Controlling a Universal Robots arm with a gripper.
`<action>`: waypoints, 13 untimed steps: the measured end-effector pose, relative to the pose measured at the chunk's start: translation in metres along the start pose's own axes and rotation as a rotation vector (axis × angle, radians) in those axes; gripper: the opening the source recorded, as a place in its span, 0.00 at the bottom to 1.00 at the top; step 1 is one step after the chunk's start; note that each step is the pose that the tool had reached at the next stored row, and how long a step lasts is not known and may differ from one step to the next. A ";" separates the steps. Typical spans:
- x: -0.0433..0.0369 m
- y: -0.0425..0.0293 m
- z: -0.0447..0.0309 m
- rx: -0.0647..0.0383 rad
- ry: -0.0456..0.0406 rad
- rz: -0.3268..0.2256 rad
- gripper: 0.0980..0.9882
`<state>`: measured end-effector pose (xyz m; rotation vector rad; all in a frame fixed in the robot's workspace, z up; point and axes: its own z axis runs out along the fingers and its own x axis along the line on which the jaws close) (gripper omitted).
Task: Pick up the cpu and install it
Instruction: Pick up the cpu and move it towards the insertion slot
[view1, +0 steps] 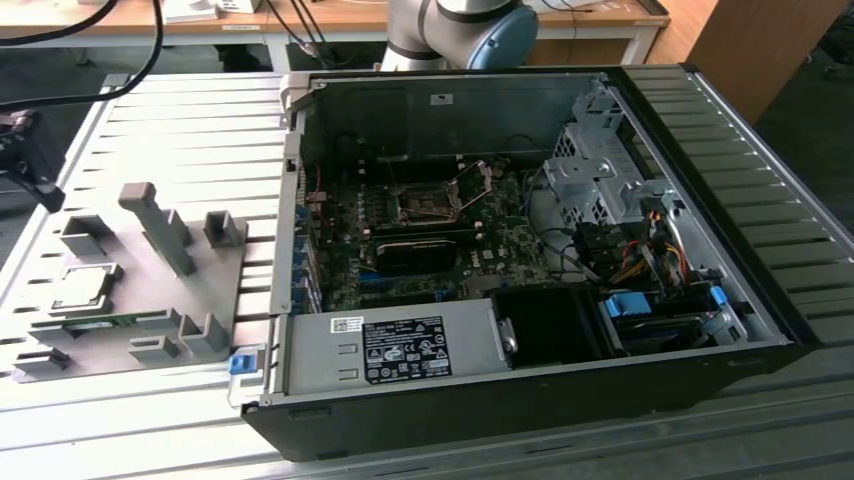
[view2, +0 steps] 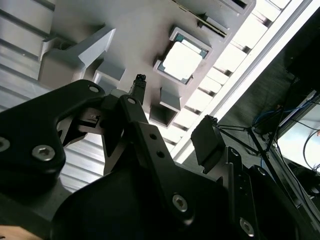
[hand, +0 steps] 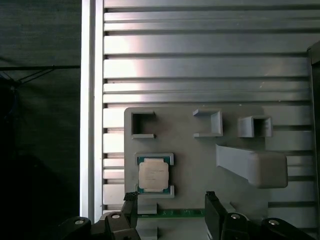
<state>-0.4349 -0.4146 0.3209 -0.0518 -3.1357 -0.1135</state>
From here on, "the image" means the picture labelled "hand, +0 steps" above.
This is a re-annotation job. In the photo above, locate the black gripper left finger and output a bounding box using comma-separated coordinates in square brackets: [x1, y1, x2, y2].
[56, 191, 141, 240]

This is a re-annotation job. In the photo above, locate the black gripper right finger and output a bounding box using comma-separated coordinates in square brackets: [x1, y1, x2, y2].
[205, 190, 317, 240]

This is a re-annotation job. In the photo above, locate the silver CPU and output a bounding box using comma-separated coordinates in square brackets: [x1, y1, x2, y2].
[138, 157, 171, 195]

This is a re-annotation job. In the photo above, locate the green RAM stick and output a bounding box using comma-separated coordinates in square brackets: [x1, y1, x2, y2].
[137, 209, 207, 218]

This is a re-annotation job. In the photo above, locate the grey parts rack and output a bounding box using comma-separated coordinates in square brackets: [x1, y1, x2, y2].
[124, 106, 289, 240]

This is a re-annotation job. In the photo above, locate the black open PC case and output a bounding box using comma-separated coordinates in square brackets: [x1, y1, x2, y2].
[306, 39, 320, 68]

